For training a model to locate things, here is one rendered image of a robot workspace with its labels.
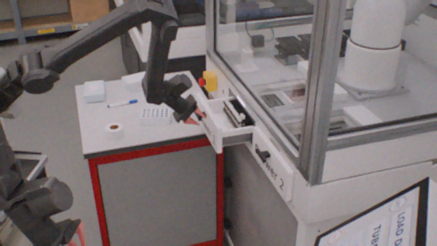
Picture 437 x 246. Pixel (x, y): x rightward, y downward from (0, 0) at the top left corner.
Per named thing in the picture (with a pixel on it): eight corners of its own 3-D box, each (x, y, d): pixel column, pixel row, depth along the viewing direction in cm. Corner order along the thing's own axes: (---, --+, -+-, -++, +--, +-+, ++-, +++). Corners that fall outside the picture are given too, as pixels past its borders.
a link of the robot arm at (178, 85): (141, 80, 156) (147, 102, 153) (164, 62, 151) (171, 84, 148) (164, 88, 166) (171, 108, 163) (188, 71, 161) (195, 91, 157)
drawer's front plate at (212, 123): (217, 154, 166) (217, 128, 160) (195, 116, 190) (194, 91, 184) (222, 153, 166) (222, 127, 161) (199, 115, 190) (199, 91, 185)
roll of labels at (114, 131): (103, 139, 185) (102, 130, 183) (110, 130, 191) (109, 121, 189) (120, 141, 184) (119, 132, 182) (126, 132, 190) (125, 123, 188)
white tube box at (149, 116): (140, 126, 194) (139, 117, 193) (142, 115, 202) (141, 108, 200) (170, 125, 195) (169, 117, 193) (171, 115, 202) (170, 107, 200)
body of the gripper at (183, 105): (199, 103, 163) (184, 92, 159) (179, 124, 165) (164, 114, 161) (194, 96, 168) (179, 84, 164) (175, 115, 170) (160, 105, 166)
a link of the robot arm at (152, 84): (149, -6, 122) (161, 26, 118) (170, -8, 124) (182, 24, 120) (138, 84, 159) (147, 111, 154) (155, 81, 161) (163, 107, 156)
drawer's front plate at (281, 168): (286, 201, 143) (289, 173, 138) (252, 152, 167) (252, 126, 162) (291, 201, 144) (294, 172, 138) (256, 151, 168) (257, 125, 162)
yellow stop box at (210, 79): (206, 93, 203) (206, 78, 200) (201, 86, 209) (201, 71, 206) (217, 91, 205) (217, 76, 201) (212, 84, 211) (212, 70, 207)
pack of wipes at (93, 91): (106, 101, 213) (104, 92, 211) (85, 104, 211) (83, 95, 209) (105, 87, 226) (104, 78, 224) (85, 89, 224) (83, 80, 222)
